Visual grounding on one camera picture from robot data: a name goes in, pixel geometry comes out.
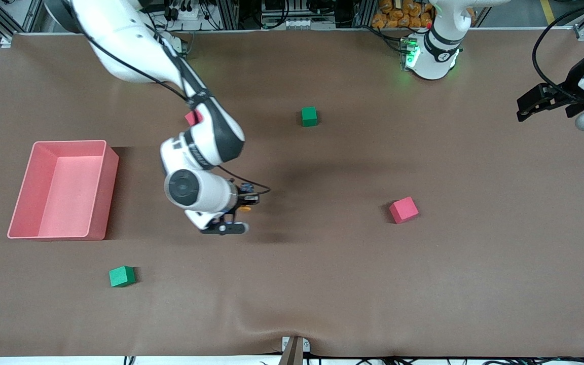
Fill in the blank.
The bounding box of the grey metal bracket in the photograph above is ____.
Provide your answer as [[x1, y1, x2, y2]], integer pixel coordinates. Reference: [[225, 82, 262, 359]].
[[281, 336, 311, 352]]

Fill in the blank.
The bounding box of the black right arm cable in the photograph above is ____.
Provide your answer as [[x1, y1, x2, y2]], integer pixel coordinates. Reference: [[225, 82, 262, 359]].
[[69, 0, 272, 197]]

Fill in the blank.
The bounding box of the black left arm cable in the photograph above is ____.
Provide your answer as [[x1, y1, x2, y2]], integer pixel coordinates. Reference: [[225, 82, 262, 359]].
[[531, 0, 584, 102]]

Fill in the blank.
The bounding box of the pile of orange objects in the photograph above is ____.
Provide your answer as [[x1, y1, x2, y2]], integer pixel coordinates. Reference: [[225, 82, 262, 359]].
[[372, 0, 435, 29]]

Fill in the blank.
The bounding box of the white connector strip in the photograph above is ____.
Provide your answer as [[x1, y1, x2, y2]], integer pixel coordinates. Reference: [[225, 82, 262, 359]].
[[261, 14, 337, 30]]

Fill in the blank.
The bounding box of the brown table mat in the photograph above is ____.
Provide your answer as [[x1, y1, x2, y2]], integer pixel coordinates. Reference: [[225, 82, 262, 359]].
[[0, 28, 584, 358]]

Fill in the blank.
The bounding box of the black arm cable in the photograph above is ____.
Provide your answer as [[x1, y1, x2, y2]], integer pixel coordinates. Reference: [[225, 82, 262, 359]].
[[69, 0, 272, 197], [531, 0, 584, 102]]

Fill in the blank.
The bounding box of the white power strip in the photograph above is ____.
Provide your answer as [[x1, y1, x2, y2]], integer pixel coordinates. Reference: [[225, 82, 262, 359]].
[[165, 6, 201, 21]]

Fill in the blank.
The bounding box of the pink plastic bin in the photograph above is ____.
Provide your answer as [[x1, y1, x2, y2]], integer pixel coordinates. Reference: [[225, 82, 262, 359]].
[[7, 140, 119, 241]]

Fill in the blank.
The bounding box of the brown camera pole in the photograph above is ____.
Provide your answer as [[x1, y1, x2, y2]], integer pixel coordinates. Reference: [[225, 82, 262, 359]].
[[278, 337, 305, 365]]

